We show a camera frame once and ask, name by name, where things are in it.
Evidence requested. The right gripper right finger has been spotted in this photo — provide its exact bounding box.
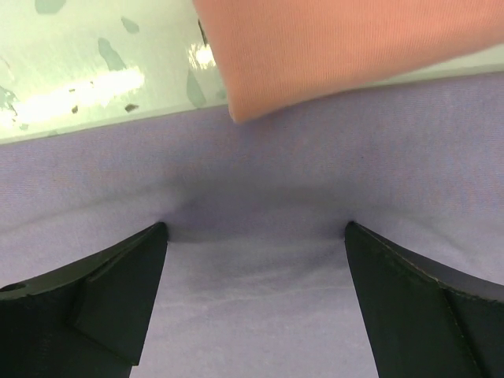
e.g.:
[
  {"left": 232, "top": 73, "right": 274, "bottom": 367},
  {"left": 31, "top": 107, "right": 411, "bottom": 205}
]
[{"left": 345, "top": 222, "right": 503, "bottom": 378}]

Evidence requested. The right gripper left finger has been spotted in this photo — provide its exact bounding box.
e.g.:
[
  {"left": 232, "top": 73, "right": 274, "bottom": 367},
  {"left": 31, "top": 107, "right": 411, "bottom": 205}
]
[{"left": 1, "top": 222, "right": 169, "bottom": 378}]

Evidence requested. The lavender t-shirt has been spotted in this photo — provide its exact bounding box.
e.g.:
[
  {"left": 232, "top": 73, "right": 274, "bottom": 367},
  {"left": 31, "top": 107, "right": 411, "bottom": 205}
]
[{"left": 1, "top": 73, "right": 503, "bottom": 377}]

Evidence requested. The folded salmon t-shirt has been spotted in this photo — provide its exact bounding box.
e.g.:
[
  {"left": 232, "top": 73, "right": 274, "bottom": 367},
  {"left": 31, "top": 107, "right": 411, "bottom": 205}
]
[{"left": 195, "top": 1, "right": 503, "bottom": 123}]

